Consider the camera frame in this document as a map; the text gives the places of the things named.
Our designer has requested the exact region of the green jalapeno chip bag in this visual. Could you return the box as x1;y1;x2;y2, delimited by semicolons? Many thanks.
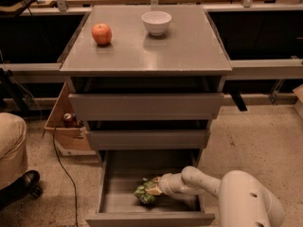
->
134;178;157;204

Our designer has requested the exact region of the white bowl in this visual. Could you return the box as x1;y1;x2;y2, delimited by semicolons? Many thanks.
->
141;10;172;36

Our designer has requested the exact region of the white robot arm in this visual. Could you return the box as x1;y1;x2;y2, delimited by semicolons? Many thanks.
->
145;166;285;227

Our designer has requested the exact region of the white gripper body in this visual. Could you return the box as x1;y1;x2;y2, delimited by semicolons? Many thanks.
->
158;173;186;196

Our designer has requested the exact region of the person's khaki trouser leg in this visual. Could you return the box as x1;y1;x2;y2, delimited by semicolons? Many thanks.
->
0;113;27;189

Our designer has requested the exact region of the grey middle drawer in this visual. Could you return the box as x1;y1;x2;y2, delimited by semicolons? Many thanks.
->
86;130;210;150

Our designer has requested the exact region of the grey drawer cabinet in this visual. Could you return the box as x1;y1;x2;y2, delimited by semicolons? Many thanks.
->
59;5;233;163

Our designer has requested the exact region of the red soda can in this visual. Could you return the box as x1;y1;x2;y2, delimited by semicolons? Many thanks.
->
63;113;75;128

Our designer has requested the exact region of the black floor cable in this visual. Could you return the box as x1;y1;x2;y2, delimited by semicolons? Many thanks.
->
51;125;79;227

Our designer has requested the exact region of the grey top drawer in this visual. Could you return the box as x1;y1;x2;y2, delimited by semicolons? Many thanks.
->
68;93;223;121

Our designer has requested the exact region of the black shoe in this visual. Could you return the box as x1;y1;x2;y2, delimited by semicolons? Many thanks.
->
0;170;43;210

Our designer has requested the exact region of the grey open bottom drawer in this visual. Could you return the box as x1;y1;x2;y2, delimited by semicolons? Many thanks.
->
85;149;215;227

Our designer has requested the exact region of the red apple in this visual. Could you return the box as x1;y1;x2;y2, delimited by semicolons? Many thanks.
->
92;24;112;45

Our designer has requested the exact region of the cardboard box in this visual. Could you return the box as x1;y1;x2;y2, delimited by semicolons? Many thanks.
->
45;83;95;155

